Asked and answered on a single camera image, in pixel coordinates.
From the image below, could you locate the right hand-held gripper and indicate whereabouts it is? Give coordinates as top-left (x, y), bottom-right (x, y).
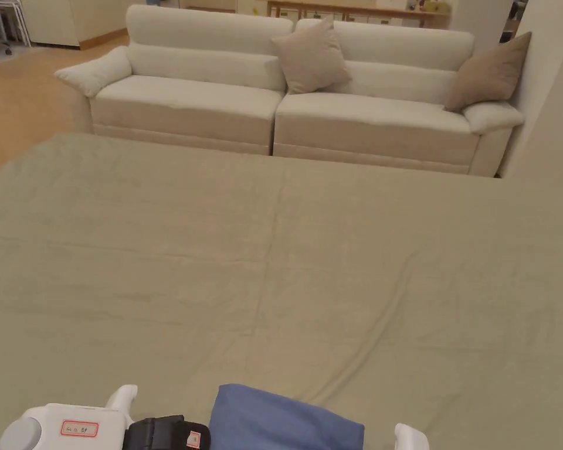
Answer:
top-left (394, 423), bottom-right (430, 450)

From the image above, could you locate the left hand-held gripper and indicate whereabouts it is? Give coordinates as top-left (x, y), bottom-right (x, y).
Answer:
top-left (0, 384), bottom-right (212, 450)

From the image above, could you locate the blue folded garment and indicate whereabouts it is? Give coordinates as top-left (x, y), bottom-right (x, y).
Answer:
top-left (208, 384), bottom-right (365, 450)

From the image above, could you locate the bed with pale green sheet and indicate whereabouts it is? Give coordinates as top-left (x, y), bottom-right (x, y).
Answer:
top-left (0, 132), bottom-right (563, 450)

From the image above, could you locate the cream two-seat sofa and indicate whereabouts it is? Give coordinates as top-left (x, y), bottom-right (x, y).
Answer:
top-left (54, 4), bottom-right (526, 178)

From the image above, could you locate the beige square cushion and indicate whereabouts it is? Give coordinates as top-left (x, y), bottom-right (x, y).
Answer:
top-left (443, 31), bottom-right (533, 113)
top-left (270, 18), bottom-right (352, 94)

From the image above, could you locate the wooden shelf with boxes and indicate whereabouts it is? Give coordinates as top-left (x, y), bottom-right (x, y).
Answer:
top-left (266, 0), bottom-right (451, 32)

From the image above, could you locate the white metal frame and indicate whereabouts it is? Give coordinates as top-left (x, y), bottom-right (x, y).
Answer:
top-left (0, 0), bottom-right (33, 47)

